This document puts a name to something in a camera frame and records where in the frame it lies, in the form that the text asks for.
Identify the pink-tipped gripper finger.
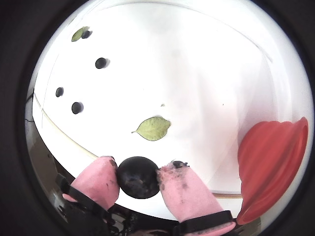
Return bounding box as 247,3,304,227
56,155,121,236
157,161,237,236

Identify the large blueberry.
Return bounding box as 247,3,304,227
116,156,160,200

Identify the red collapsible silicone cup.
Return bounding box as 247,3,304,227
236,116,310,226

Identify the broad green leaf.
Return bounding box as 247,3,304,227
131,116,172,142

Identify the white paper sheet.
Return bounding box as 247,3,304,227
34,2,274,197

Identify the narrow green leaf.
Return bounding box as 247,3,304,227
71,26,90,42

